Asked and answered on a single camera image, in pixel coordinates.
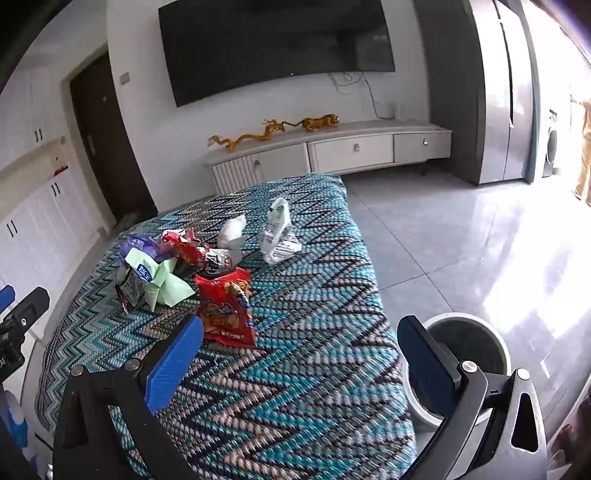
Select red chip bag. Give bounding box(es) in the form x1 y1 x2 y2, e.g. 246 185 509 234
195 268 257 349

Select dark brown door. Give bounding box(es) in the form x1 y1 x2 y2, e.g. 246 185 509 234
69 52 160 223

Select golden dragon figurine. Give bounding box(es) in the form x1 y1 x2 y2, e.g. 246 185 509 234
208 119 301 151

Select purple white wrapper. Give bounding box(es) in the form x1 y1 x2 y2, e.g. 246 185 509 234
119 234 174 265

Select silver refrigerator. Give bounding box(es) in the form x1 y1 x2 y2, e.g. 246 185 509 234
478 0 541 185

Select black television cables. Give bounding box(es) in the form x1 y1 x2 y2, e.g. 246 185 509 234
330 71 399 120

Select white wardrobe cabinets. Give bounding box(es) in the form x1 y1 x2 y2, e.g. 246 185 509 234
0 65 117 342

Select small dark packet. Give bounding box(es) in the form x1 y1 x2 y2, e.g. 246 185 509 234
115 271 145 315

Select small golden animal figurine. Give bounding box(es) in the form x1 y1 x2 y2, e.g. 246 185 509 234
300 113 341 133

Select white trash can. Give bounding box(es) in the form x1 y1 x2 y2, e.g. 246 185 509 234
399 312 512 432

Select light green paper packet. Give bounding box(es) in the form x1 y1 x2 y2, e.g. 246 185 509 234
121 248 195 311

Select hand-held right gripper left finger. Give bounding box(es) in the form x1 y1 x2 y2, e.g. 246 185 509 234
52 315 205 480

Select white printed plastic bag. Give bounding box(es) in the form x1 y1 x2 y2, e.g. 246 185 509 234
259 198 303 265

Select red wrapper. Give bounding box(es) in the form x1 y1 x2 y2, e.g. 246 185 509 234
159 229 206 267

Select white tissue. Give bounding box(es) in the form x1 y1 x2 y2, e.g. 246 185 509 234
217 215 250 250

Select washing machine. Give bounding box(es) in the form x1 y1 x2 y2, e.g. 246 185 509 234
540 108 559 178

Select zigzag patterned blanket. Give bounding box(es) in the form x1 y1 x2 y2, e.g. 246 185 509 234
34 173 417 480

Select black wall television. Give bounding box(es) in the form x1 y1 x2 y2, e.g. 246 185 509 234
158 0 396 108

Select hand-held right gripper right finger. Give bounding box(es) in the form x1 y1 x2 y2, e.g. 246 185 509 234
397 315 550 480

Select white television cabinet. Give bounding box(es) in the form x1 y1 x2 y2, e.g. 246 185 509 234
204 119 452 195

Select black white snack wrapper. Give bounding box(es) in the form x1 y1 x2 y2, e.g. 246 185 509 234
198 247 243 278

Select dark grey tall cabinet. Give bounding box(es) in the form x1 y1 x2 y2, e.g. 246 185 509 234
413 0 486 186

